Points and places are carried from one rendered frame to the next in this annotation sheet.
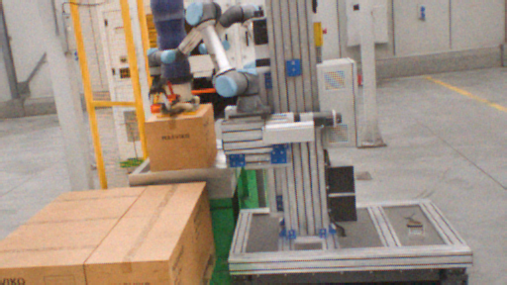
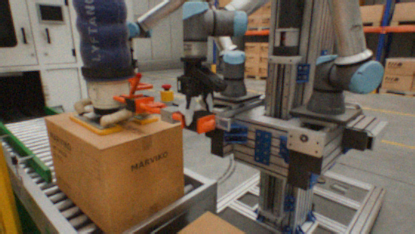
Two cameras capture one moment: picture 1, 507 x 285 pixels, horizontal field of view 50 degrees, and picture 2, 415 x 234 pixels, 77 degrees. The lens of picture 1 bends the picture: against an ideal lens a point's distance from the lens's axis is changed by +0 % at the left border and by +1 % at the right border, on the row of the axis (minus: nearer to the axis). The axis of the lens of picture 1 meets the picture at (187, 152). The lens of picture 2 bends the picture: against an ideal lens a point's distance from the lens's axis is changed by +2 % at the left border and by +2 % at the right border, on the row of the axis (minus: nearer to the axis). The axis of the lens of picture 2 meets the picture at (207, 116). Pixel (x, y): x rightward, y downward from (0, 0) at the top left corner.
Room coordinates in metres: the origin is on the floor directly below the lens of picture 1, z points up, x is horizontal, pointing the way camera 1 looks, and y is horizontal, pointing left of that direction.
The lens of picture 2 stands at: (2.84, 0.80, 1.33)
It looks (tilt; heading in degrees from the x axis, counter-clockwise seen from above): 17 degrees down; 301
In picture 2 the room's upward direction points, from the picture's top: straight up
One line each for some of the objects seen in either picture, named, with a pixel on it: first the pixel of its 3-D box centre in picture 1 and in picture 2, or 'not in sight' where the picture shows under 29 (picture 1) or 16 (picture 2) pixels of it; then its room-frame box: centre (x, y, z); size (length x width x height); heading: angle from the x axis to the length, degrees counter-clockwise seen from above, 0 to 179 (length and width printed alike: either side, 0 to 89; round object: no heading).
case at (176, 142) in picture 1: (183, 139); (115, 157); (3.87, 0.02, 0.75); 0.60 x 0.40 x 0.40; 169
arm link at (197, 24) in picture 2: (153, 57); (196, 22); (3.28, 0.13, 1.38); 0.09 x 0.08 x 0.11; 44
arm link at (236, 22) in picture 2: (166, 56); (226, 24); (3.22, 0.05, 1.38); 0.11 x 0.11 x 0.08; 44
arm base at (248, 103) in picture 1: (249, 101); (326, 98); (2.96, -0.37, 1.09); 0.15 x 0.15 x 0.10
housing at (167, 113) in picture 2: not in sight; (173, 114); (3.40, 0.11, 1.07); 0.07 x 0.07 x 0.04; 77
